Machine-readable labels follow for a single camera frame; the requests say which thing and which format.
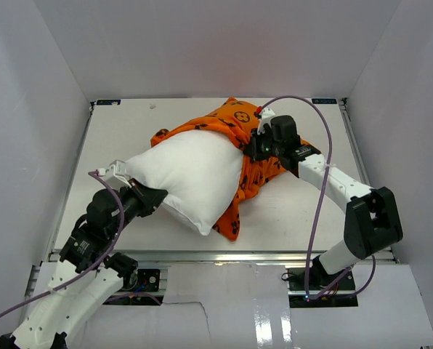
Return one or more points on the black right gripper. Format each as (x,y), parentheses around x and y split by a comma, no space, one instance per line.
(253,150)

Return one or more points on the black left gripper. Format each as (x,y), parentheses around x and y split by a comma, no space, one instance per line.
(148,197)

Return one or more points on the orange patterned pillowcase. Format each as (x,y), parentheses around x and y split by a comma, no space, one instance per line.
(234,120)

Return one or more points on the white pillow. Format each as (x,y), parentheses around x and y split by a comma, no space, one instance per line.
(199,169)

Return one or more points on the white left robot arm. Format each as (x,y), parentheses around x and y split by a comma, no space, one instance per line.
(88,272)

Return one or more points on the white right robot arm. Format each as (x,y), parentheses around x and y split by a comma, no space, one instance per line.
(372,222)

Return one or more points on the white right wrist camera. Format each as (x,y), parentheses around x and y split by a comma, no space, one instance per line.
(264,115)

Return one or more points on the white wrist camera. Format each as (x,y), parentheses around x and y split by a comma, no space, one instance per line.
(264,115)
(115,175)

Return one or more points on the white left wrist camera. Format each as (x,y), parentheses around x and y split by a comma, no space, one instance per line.
(115,175)

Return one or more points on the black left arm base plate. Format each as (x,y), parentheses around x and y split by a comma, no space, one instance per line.
(143,280)

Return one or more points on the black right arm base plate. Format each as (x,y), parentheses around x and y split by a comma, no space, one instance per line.
(317,281)

